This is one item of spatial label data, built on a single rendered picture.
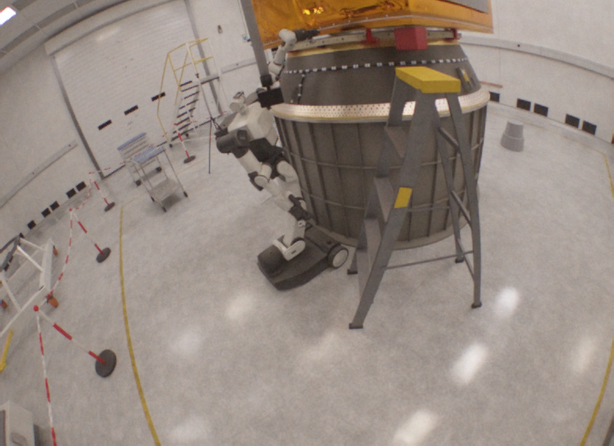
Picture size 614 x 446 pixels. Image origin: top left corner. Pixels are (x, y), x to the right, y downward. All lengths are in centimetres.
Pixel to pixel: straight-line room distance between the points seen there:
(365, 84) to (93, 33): 879
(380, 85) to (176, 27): 833
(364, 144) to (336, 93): 40
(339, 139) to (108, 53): 836
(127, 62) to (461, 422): 993
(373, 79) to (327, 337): 179
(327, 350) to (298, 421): 53
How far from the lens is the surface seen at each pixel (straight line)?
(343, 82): 184
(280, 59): 180
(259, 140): 150
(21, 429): 324
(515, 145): 453
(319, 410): 172
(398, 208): 113
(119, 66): 919
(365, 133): 178
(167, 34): 941
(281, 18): 237
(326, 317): 194
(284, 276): 202
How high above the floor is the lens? 168
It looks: 37 degrees down
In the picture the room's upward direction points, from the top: 14 degrees counter-clockwise
